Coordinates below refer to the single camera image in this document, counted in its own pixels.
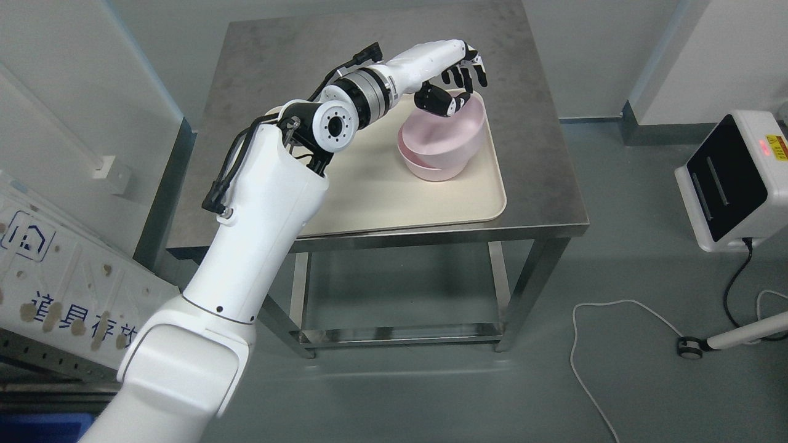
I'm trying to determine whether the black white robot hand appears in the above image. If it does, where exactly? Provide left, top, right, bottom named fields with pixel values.
left=378, top=39, right=489, bottom=118

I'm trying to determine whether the pink bowl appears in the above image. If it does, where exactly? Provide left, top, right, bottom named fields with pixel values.
left=400, top=153, right=468, bottom=182
left=400, top=93, right=488, bottom=169

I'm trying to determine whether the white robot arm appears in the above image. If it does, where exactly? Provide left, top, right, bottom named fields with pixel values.
left=81, top=42, right=388, bottom=442

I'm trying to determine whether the metal shelf rack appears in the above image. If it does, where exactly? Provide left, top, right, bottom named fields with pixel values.
left=1, top=330, right=120, bottom=415

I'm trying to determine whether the beige plastic tray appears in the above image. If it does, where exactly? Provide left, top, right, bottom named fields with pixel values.
left=299, top=95, right=507, bottom=238

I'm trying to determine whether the stainless steel table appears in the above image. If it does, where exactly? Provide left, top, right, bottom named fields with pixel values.
left=166, top=1, right=589, bottom=358

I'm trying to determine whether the white black appliance box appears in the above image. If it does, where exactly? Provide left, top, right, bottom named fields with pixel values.
left=673, top=110, right=787, bottom=252

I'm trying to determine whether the white stand leg with caster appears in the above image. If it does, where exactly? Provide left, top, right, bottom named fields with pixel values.
left=676, top=312, right=787, bottom=359

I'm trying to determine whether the white sign board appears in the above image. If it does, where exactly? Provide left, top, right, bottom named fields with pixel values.
left=1, top=172, right=180, bottom=370

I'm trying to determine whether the blue bin bottom left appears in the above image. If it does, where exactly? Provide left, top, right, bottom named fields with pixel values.
left=1, top=413, right=95, bottom=442

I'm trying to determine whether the white floor cable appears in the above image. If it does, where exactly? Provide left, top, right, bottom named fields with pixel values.
left=569, top=289, right=788, bottom=443

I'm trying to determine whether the white wall socket box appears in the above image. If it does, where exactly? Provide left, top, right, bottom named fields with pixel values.
left=91, top=155, right=132, bottom=196

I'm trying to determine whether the black power cable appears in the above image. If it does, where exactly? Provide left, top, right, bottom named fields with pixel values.
left=724, top=239, right=788, bottom=340

